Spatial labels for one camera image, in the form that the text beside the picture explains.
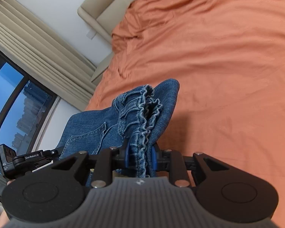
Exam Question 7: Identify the blue denim jeans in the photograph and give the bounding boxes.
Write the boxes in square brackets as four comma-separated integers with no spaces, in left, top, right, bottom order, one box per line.
[57,79,180,178]

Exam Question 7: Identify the white wall switch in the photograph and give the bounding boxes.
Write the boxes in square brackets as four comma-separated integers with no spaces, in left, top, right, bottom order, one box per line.
[86,29,97,40]

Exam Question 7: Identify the dark framed window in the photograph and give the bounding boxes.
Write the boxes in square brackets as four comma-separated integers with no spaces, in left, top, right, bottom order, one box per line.
[0,51,57,200]

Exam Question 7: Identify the orange duvet cover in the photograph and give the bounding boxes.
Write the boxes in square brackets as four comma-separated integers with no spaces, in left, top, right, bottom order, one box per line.
[88,0,285,227]

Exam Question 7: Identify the beige upholstered headboard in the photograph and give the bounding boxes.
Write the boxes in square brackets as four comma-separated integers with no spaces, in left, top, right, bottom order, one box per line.
[77,0,160,83]

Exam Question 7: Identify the beige curtain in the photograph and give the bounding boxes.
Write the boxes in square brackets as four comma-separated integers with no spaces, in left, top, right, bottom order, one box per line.
[0,0,96,111]

